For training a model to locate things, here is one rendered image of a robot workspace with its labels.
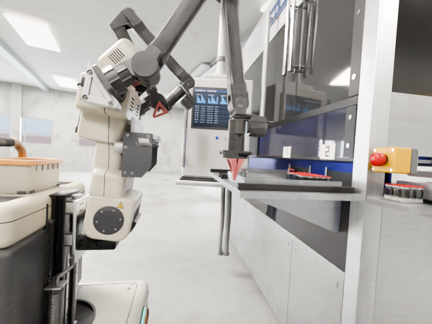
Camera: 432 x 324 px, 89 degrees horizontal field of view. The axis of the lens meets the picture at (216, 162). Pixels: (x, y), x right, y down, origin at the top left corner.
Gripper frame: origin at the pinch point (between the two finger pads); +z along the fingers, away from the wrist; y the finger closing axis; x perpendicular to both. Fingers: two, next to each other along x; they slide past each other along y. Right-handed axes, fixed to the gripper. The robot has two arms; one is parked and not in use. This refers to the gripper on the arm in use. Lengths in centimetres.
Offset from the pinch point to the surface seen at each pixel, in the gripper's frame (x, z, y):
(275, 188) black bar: -8.3, 2.0, 11.2
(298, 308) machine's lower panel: 19, 61, 39
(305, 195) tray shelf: -11.2, 3.5, 19.8
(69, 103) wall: 933, -196, -475
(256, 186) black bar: -8.2, 1.6, 5.1
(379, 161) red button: -20.0, -7.9, 35.9
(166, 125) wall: 1047, -153, -85
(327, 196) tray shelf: -11.3, 3.7, 27.2
